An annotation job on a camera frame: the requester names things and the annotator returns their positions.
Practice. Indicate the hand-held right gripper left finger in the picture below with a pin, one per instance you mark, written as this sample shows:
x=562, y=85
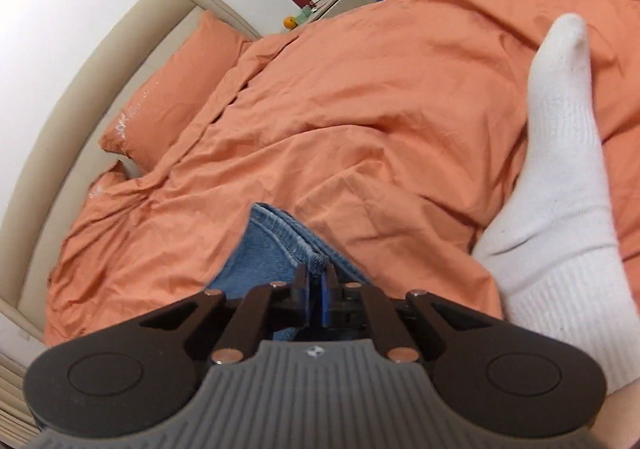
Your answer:
x=302, y=296

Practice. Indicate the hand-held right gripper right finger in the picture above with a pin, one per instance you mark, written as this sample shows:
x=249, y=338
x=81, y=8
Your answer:
x=328, y=296

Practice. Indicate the blue denim pants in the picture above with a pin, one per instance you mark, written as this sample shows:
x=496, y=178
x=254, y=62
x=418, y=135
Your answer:
x=270, y=254

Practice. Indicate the orange duvet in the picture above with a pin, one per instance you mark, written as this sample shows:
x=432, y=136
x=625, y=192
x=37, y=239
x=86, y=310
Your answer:
x=380, y=119

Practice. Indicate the orange pillow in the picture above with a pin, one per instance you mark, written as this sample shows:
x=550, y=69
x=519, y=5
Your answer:
x=175, y=94

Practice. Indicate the white sock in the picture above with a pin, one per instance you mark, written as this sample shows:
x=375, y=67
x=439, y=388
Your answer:
x=560, y=209

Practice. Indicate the orange fruit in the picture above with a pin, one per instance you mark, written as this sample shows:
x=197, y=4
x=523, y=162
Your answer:
x=289, y=23

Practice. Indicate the beige padded headboard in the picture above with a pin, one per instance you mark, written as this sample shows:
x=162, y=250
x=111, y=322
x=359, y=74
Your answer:
x=75, y=129

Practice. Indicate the beige pleated curtain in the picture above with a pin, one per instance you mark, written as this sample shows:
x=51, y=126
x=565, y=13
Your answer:
x=15, y=404

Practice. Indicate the person's leg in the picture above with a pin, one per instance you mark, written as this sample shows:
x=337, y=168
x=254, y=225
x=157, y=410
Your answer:
x=625, y=414

